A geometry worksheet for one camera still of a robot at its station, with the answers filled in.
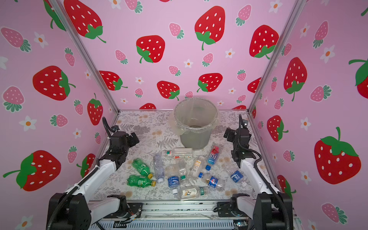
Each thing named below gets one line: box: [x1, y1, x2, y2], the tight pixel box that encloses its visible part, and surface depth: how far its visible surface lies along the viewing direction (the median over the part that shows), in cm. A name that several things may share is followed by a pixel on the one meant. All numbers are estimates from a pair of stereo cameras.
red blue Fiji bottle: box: [205, 144, 220, 172], surface depth 90 cm
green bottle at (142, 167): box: [131, 158, 154, 179], surface depth 86 cm
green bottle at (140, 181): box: [126, 174, 157, 188], surface depth 81 cm
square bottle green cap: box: [178, 184, 209, 201], surface depth 78 cm
